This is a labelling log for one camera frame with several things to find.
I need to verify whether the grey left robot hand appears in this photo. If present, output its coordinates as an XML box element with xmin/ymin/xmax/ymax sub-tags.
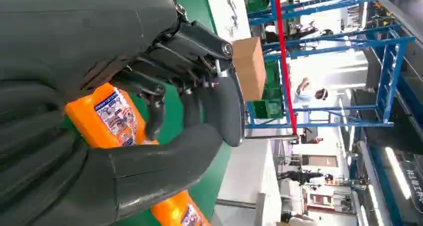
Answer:
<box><xmin>0</xmin><ymin>0</ymin><xmax>246</xmax><ymax>226</ymax></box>

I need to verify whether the brown cardboard box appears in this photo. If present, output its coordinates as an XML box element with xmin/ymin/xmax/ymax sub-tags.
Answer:
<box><xmin>232</xmin><ymin>36</ymin><xmax>267</xmax><ymax>102</ymax></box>

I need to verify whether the green table mat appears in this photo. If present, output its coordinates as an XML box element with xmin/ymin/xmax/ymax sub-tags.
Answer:
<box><xmin>61</xmin><ymin>0</ymin><xmax>232</xmax><ymax>226</ymax></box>

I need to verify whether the white side table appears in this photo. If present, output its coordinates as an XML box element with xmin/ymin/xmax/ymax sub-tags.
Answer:
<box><xmin>214</xmin><ymin>139</ymin><xmax>300</xmax><ymax>226</ymax></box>

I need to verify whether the person with headset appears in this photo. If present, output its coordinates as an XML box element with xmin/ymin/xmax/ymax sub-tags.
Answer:
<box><xmin>292</xmin><ymin>77</ymin><xmax>329</xmax><ymax>103</ymax></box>

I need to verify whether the person in black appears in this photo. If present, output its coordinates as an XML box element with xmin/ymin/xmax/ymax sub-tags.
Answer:
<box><xmin>277</xmin><ymin>170</ymin><xmax>333</xmax><ymax>186</ymax></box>

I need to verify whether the blue metal rack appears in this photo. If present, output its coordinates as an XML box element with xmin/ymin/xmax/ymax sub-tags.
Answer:
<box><xmin>246</xmin><ymin>0</ymin><xmax>423</xmax><ymax>130</ymax></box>

